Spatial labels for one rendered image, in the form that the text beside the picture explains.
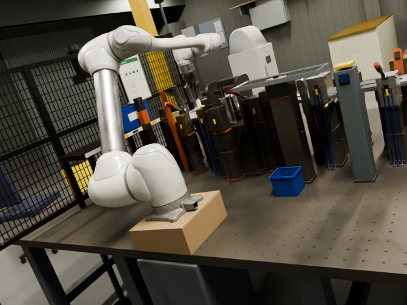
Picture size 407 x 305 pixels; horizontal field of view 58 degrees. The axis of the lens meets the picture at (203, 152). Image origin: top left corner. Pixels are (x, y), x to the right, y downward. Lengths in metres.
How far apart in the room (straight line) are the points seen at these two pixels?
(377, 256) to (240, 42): 7.15
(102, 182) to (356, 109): 0.99
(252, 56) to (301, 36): 2.70
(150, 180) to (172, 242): 0.24
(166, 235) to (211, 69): 10.37
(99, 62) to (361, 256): 1.24
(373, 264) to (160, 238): 0.71
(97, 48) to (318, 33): 8.81
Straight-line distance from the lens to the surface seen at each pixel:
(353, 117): 1.46
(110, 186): 1.46
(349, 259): 1.13
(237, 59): 8.08
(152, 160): 1.35
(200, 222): 1.37
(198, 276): 1.37
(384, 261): 1.12
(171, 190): 1.37
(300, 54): 10.39
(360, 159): 1.52
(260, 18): 10.24
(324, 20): 10.13
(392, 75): 1.57
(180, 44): 1.93
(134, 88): 2.61
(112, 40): 1.64
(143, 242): 1.46
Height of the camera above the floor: 1.35
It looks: 15 degrees down
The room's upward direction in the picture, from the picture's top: 17 degrees counter-clockwise
